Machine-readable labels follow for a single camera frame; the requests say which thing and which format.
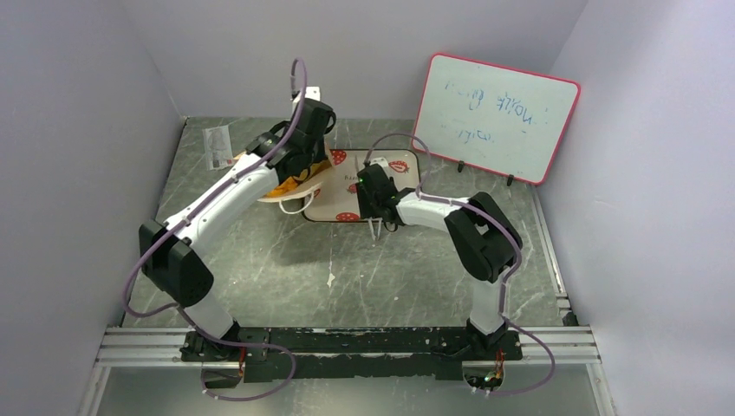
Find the brown paper bag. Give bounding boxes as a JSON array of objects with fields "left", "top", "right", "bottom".
[{"left": 258, "top": 148, "right": 335, "bottom": 215}]

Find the fake orange bread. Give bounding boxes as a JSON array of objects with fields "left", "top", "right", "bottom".
[{"left": 265, "top": 161, "right": 331, "bottom": 198}]

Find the strawberry pattern tray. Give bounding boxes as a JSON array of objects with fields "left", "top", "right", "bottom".
[{"left": 302, "top": 149, "right": 420, "bottom": 223}]

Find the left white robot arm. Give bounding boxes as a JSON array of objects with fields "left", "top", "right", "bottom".
[{"left": 138, "top": 98, "right": 336, "bottom": 361}]

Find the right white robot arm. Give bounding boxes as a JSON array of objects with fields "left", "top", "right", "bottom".
[{"left": 356, "top": 164, "right": 523, "bottom": 359}]

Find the clear plastic wrapper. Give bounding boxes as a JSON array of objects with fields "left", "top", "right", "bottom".
[{"left": 203, "top": 126, "right": 234, "bottom": 170}]

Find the pink framed whiteboard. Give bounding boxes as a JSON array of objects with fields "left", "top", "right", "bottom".
[{"left": 413, "top": 53, "right": 582, "bottom": 185}]

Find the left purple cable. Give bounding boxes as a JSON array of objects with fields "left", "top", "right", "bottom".
[{"left": 121, "top": 57, "right": 298, "bottom": 402}]

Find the purple cable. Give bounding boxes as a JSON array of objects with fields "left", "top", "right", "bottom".
[
  {"left": 362, "top": 133, "right": 557, "bottom": 399},
  {"left": 121, "top": 57, "right": 298, "bottom": 402}
]

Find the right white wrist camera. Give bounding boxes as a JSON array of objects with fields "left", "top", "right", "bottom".
[{"left": 370, "top": 157, "right": 389, "bottom": 169}]

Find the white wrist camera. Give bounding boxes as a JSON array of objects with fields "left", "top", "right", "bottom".
[
  {"left": 370, "top": 157, "right": 389, "bottom": 169},
  {"left": 291, "top": 86, "right": 321, "bottom": 114}
]

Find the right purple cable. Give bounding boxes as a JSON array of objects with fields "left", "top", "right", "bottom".
[{"left": 362, "top": 133, "right": 557, "bottom": 399}]

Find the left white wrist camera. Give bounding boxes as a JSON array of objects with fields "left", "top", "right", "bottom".
[{"left": 291, "top": 86, "right": 321, "bottom": 114}]

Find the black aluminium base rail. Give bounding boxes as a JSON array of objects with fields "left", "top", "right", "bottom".
[{"left": 95, "top": 327, "right": 602, "bottom": 383}]

